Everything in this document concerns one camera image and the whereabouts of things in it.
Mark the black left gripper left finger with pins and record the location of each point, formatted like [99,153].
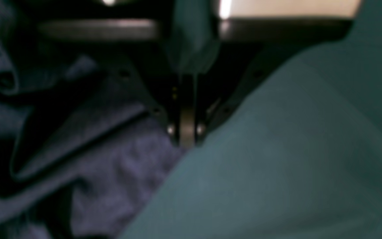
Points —
[127,39]

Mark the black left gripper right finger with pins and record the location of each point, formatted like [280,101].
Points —
[250,50]

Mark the blue-grey heathered T-shirt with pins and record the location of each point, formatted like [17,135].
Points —
[79,156]

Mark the teal table cloth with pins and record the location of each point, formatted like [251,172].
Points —
[300,159]

